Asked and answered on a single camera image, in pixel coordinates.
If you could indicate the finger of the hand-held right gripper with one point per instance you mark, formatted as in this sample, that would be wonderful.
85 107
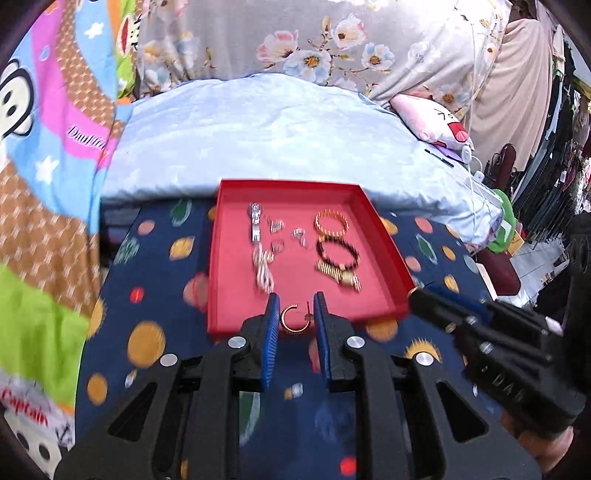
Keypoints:
438 309
457 300

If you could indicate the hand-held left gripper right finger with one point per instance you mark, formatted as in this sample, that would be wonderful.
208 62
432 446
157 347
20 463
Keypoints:
322 341

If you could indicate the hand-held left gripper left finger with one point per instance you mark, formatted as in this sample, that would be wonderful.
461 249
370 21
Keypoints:
271 341

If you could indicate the gold hoop earring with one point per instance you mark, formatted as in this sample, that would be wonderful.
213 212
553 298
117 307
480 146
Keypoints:
284 323

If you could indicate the red tray box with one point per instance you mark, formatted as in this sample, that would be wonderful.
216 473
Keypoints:
231 286

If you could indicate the gold watch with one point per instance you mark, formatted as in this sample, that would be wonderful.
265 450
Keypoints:
346 277

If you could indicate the silver link watch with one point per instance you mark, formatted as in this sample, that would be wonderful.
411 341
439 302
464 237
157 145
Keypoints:
255 230

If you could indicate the person's right hand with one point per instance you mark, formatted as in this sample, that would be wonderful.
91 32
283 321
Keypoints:
547 450

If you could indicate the dark red bag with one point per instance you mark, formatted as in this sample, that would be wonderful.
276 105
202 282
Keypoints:
501 274

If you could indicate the green cloth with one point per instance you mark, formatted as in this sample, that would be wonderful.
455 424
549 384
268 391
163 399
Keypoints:
501 230

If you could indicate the dark cloth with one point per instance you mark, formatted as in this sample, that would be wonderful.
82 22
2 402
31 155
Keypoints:
577 277

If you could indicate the navy planet print cloth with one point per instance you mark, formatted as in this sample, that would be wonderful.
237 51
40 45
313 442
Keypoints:
152 258

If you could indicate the purple phone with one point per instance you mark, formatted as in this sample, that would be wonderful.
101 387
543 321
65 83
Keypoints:
445 151

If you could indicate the hanging clothes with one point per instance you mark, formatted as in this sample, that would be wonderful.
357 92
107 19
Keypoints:
558 152

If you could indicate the pink plush pillow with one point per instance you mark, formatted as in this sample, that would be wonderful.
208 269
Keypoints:
429 120

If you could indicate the light blue quilt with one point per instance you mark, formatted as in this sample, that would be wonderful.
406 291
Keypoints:
277 134

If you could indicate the beige cloth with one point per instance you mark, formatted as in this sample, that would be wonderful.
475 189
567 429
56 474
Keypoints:
521 83

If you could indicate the colourful monkey print blanket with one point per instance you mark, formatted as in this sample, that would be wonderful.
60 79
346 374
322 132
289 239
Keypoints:
46 230

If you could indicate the grey floral cloth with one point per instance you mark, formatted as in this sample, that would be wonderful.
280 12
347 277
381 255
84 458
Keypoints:
231 37

